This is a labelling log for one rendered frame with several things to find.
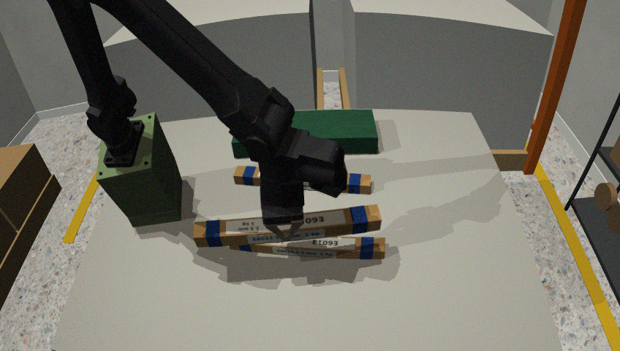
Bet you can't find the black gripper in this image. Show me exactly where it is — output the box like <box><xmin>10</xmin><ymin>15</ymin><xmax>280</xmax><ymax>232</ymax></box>
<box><xmin>260</xmin><ymin>173</ymin><xmax>304</xmax><ymax>241</ymax></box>

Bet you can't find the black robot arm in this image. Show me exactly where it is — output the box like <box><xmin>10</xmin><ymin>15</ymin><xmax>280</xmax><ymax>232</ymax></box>
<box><xmin>47</xmin><ymin>0</ymin><xmax>347</xmax><ymax>208</ymax></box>

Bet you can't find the tan cardboard pack with blue bands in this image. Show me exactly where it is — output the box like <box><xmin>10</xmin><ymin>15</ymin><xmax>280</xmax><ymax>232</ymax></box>
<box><xmin>229</xmin><ymin>236</ymin><xmax>385</xmax><ymax>260</ymax></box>
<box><xmin>193</xmin><ymin>204</ymin><xmax>382</xmax><ymax>247</ymax></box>
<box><xmin>233</xmin><ymin>166</ymin><xmax>371</xmax><ymax>195</ymax></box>

